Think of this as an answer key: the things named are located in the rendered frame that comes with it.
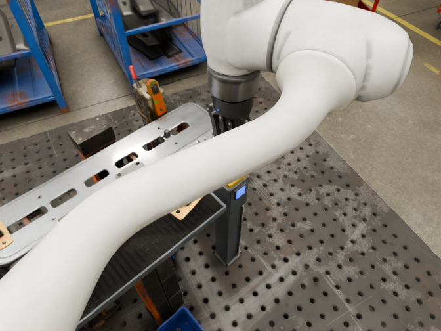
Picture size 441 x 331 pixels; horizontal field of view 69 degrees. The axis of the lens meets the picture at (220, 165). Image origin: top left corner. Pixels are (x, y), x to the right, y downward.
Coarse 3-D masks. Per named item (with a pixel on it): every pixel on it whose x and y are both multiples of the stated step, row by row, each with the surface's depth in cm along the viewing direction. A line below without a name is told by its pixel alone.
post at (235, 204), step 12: (216, 192) 79; (228, 192) 74; (228, 204) 78; (240, 204) 83; (228, 216) 83; (240, 216) 89; (216, 228) 96; (228, 228) 88; (240, 228) 93; (216, 240) 102; (228, 240) 94; (216, 252) 110; (228, 252) 101; (240, 252) 109; (228, 264) 107
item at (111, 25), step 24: (96, 0) 267; (120, 0) 267; (144, 0) 260; (168, 0) 319; (96, 24) 332; (120, 24) 226; (144, 24) 294; (168, 24) 243; (120, 48) 242; (144, 48) 284; (168, 48) 288; (192, 48) 294; (144, 72) 264
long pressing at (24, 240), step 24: (168, 120) 109; (192, 120) 109; (120, 144) 102; (144, 144) 102; (168, 144) 102; (192, 144) 102; (72, 168) 96; (96, 168) 96; (120, 168) 96; (48, 192) 90; (0, 216) 85; (24, 216) 86; (48, 216) 85; (24, 240) 81; (0, 264) 77
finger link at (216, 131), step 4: (208, 108) 65; (212, 108) 65; (208, 112) 66; (212, 116) 65; (216, 116) 66; (212, 120) 66; (216, 120) 66; (212, 124) 67; (216, 124) 66; (216, 128) 67; (216, 132) 68; (220, 132) 68
